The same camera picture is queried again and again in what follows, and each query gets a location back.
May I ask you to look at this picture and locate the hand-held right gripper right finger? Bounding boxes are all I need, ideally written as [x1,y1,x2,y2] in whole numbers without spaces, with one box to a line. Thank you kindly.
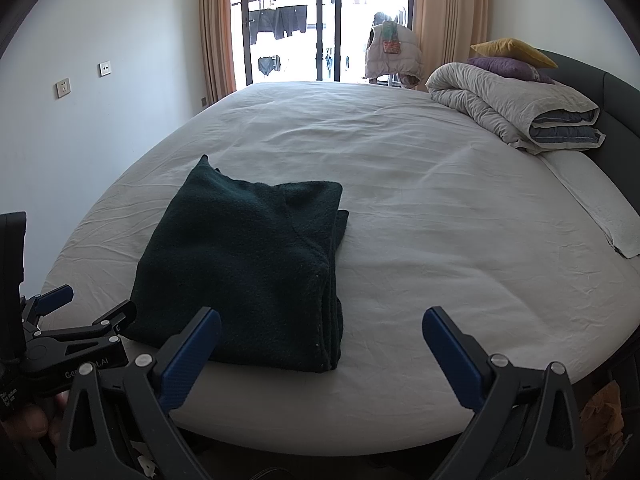
[422,306,587,480]

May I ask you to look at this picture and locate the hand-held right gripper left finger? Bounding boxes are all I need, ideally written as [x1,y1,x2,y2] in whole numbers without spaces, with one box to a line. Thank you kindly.
[56,306,222,480]

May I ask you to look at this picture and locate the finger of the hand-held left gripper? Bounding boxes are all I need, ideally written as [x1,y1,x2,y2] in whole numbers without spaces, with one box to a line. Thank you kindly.
[20,284,75,333]
[25,300,137,357]

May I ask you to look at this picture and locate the dark green sweater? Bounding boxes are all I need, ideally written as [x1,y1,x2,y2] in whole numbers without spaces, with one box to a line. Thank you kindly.
[122,154,350,375]

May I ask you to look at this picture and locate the person's left hand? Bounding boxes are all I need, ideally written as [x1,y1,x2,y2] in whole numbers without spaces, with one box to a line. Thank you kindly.
[0,391,71,453]

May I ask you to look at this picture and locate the orange bag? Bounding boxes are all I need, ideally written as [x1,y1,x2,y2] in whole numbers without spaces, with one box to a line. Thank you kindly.
[582,382,625,461]

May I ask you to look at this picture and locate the round bed with white sheet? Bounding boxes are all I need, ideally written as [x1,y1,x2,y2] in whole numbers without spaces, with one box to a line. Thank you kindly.
[37,80,640,458]

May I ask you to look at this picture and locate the flat white pillow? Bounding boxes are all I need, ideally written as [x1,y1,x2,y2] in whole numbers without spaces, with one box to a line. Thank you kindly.
[537,150,640,260]

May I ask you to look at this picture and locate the folded grey duvet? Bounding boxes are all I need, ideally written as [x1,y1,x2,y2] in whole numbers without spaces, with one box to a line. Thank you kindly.
[425,62,607,155]

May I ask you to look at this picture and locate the purple pillow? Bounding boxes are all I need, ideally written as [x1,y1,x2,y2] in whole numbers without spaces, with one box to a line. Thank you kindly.
[466,56,556,85]

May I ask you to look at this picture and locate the beige curtain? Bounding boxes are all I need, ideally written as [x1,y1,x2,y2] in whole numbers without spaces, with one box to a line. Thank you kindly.
[197,0,238,106]
[410,0,493,91]

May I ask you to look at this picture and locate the white puffer vest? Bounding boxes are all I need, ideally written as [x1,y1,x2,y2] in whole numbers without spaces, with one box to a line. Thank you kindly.
[364,21,423,88]

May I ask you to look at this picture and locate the dark grey headboard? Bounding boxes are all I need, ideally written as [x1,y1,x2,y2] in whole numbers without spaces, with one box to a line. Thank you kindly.
[535,49,640,171]

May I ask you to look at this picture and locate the yellow pillow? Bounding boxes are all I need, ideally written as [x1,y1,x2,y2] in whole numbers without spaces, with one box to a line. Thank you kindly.
[470,37,558,69]

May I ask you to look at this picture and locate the colourful patterned cloth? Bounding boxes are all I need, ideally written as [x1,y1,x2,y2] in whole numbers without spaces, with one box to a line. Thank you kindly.
[381,22,402,56]

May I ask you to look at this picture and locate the black-framed glass balcony door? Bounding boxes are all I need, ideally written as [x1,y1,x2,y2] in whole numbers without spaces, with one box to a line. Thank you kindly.
[227,0,416,86]

